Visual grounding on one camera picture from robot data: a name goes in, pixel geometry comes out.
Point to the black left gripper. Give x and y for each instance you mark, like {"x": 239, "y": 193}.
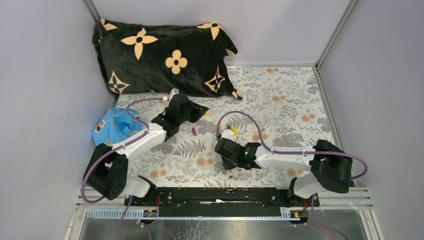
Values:
{"x": 198, "y": 111}

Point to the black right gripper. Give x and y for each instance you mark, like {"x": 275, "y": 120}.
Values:
{"x": 227, "y": 166}

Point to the bundle of coloured marker pens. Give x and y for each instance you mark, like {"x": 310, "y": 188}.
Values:
{"x": 235, "y": 133}

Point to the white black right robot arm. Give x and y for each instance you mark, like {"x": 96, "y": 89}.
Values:
{"x": 328, "y": 168}

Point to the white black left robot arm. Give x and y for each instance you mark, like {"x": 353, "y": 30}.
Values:
{"x": 106, "y": 176}

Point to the black floral pillow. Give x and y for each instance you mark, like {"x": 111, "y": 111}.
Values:
{"x": 137, "y": 58}

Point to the blue cartoon cloth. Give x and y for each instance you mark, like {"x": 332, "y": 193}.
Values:
{"x": 115, "y": 126}

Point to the floral patterned table mat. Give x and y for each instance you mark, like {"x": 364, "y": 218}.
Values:
{"x": 288, "y": 99}

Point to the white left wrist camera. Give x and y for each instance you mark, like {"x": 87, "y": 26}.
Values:
{"x": 172, "y": 93}

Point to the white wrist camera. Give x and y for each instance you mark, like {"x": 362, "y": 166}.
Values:
{"x": 172, "y": 93}
{"x": 228, "y": 134}

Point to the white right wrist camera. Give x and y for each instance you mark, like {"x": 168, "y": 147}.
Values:
{"x": 228, "y": 134}

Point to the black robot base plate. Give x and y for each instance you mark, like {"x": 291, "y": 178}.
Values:
{"x": 221, "y": 202}

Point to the aluminium frame rail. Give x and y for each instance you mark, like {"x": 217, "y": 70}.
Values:
{"x": 343, "y": 217}

